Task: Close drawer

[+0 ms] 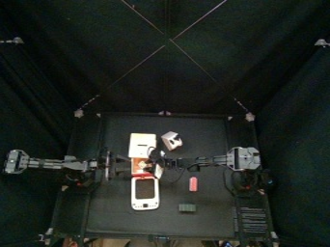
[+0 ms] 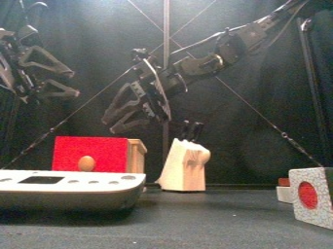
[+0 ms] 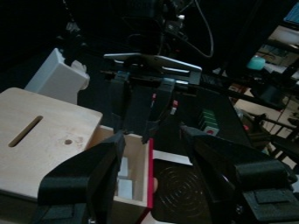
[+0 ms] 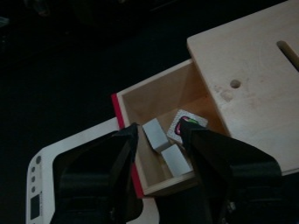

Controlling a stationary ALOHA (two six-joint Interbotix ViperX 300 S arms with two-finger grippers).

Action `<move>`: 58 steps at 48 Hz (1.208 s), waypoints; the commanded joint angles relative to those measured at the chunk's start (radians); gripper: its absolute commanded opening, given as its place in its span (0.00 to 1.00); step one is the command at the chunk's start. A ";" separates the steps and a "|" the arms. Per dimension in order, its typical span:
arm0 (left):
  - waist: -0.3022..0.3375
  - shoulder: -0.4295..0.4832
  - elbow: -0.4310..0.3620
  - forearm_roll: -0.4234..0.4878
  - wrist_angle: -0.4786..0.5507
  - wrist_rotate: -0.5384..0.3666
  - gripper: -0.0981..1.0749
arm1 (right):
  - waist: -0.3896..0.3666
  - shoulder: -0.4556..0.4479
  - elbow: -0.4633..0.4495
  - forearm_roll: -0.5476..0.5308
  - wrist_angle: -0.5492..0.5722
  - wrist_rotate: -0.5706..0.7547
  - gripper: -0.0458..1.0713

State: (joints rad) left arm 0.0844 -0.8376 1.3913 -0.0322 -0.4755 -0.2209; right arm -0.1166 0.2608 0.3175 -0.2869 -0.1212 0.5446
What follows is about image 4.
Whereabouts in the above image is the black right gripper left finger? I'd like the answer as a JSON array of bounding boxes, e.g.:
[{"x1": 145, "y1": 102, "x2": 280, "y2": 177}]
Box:
[{"x1": 51, "y1": 122, "x2": 146, "y2": 224}]

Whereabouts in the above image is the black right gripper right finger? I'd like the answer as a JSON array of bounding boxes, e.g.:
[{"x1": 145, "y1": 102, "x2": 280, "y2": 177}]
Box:
[{"x1": 177, "y1": 117, "x2": 285, "y2": 224}]

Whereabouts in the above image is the wooden drawer with red front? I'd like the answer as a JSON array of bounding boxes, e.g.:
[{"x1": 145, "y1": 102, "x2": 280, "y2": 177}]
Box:
[{"x1": 110, "y1": 58, "x2": 231, "y2": 200}]

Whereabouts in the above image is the white board with holes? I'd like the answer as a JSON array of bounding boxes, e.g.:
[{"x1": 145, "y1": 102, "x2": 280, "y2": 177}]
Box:
[{"x1": 25, "y1": 116, "x2": 162, "y2": 224}]

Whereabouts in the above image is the white rectangular block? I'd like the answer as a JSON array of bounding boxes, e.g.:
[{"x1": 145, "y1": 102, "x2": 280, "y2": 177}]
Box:
[
  {"x1": 161, "y1": 143, "x2": 194, "y2": 179},
  {"x1": 142, "y1": 117, "x2": 174, "y2": 153}
]

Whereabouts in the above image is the white card with colourful print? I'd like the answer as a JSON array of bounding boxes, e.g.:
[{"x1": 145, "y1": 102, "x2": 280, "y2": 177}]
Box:
[{"x1": 166, "y1": 108, "x2": 210, "y2": 145}]

